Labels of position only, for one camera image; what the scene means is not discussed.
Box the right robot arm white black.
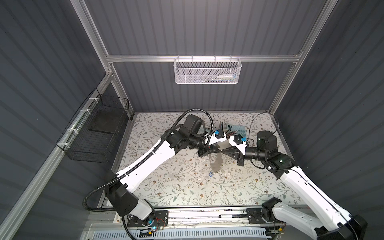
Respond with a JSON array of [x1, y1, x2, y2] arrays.
[[221, 131, 368, 240]]

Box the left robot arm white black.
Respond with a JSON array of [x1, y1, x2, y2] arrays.
[[105, 115, 227, 225]]

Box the glue tube in basket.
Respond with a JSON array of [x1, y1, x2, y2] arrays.
[[206, 74, 238, 82]]

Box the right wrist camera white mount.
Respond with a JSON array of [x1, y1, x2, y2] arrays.
[[231, 135, 247, 155]]

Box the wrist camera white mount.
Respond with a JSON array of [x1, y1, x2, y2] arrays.
[[231, 135, 247, 155], [209, 129, 227, 146]]

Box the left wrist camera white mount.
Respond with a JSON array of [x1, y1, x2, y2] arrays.
[[209, 129, 227, 146]]

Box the black corrugated cable conduit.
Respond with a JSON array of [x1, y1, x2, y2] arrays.
[[82, 108, 214, 213]]

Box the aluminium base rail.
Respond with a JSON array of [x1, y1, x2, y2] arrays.
[[86, 206, 328, 232]]

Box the white wire mesh basket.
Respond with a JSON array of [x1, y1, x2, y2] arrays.
[[173, 58, 242, 85]]

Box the black wire basket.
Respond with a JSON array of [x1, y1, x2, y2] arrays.
[[57, 90, 130, 164]]

